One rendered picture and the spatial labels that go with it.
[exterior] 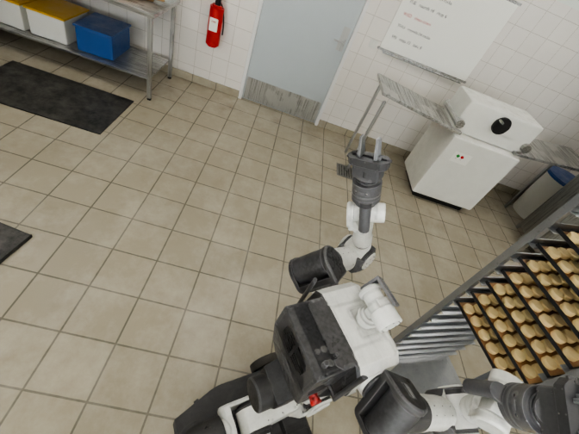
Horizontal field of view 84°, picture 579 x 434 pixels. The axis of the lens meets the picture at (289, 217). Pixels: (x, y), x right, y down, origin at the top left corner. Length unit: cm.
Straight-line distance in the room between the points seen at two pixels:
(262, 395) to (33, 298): 161
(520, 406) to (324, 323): 43
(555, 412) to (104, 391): 188
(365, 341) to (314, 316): 15
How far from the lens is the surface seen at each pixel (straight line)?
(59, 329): 229
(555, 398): 81
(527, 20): 461
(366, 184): 98
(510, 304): 168
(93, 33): 419
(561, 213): 150
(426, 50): 433
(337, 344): 89
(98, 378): 215
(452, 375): 270
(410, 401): 91
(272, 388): 120
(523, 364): 171
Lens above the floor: 203
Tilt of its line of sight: 43 degrees down
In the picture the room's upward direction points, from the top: 25 degrees clockwise
